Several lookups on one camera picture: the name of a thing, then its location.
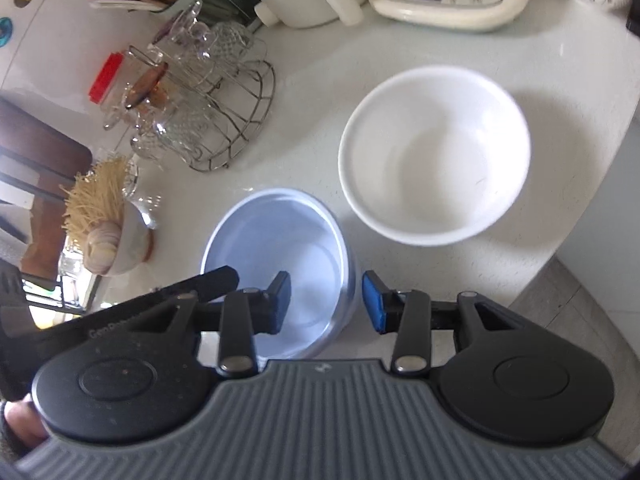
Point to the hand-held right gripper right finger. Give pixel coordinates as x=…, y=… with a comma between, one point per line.
x=374, y=302

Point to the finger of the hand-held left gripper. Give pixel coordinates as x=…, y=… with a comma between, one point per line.
x=220, y=280

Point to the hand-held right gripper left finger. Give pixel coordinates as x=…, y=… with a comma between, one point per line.
x=280, y=305

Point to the person's left hand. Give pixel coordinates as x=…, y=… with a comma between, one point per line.
x=25, y=417

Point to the white bowl with red foot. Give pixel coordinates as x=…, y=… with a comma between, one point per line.
x=132, y=247

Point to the garlic bulb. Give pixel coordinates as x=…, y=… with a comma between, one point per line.
x=102, y=245

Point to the bundle of dried noodles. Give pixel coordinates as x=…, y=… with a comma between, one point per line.
x=95, y=195

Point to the clear cut glass cup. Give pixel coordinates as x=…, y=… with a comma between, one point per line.
x=172, y=132
x=230, y=40

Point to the white ceramic bowl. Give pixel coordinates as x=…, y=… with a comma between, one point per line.
x=435, y=160

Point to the black dish rack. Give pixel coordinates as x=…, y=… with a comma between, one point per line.
x=25, y=177

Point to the dark wooden cutting board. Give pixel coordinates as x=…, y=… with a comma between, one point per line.
x=40, y=145

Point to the tall plain glass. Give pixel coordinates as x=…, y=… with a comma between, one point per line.
x=116, y=110

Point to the amber bottom glass cup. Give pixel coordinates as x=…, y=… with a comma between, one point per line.
x=145, y=87

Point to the red lid glass jar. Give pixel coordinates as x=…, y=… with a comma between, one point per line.
x=106, y=77

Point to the purple tinted glass cup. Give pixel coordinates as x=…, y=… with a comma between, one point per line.
x=182, y=25

